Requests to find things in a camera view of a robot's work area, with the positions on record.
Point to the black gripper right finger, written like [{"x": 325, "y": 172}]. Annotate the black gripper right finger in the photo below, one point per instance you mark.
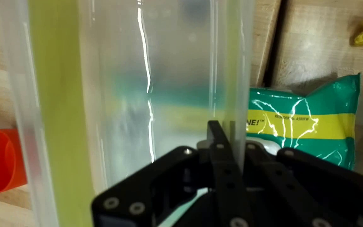
[{"x": 308, "y": 189}]

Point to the translucent yellow plastic bowl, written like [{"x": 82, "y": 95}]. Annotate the translucent yellow plastic bowl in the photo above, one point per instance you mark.
[{"x": 119, "y": 83}]

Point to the green wipes packet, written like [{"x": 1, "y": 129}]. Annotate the green wipes packet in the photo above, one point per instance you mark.
[{"x": 315, "y": 121}]

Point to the red measuring cup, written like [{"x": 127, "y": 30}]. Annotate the red measuring cup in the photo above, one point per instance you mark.
[{"x": 6, "y": 162}]

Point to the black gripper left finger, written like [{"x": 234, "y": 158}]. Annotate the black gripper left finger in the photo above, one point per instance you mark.
[{"x": 182, "y": 189}]

